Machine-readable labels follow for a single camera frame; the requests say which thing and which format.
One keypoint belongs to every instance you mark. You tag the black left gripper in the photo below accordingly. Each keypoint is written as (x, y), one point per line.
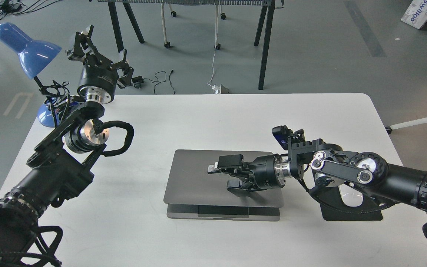
(92, 75)

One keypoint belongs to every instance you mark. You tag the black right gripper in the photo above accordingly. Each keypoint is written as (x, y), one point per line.
(261, 172)

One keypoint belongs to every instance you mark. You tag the grey laptop notebook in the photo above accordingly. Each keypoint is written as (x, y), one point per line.
(192, 193)

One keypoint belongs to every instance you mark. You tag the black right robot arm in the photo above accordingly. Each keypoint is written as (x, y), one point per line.
(317, 165)

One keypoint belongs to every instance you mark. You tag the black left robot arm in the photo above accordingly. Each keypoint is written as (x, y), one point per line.
(61, 163)

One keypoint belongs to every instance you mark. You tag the blue desk lamp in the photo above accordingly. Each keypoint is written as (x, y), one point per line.
(34, 56)

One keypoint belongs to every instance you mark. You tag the black mouse pad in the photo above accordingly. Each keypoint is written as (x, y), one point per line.
(332, 197)

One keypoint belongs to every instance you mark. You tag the white computer mouse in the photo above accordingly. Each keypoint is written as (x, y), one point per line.
(350, 197)

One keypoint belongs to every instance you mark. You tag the black metal background table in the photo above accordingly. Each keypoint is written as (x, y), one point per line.
(176, 25)

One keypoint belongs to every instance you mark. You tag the white cardboard box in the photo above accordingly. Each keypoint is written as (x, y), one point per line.
(416, 14)

